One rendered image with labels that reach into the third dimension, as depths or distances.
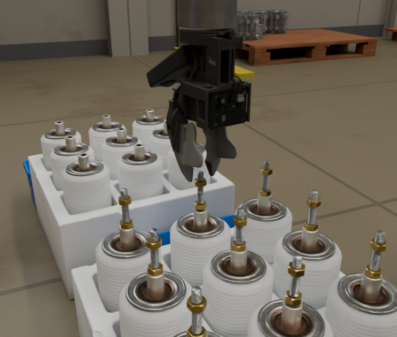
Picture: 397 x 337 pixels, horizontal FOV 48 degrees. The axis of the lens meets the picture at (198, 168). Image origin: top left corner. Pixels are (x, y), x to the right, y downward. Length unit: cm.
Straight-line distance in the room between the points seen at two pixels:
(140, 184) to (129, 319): 43
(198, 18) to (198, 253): 33
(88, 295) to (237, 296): 23
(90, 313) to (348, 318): 34
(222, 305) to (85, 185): 41
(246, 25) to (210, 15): 299
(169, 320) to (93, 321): 14
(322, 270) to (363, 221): 65
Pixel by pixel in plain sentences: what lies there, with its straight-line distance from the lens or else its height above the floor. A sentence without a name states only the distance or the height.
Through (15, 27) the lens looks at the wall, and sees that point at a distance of 375.
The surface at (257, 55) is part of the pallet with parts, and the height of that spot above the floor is 8.
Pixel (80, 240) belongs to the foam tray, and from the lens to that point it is 91.
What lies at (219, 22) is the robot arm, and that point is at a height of 56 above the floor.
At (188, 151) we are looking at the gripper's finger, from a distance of 62.
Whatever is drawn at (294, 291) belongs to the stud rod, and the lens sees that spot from 51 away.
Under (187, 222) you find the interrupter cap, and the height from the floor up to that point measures 25.
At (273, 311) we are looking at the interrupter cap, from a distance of 55.
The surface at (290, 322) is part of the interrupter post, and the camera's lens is 53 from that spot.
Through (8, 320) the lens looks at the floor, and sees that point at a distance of 98.
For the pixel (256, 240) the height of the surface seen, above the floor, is 22.
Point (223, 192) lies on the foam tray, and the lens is 100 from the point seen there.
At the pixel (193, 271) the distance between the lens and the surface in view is 70.
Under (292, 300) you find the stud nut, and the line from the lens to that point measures 51.
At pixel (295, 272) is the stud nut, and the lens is 49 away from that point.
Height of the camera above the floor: 62
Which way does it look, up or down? 24 degrees down
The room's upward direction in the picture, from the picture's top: straight up
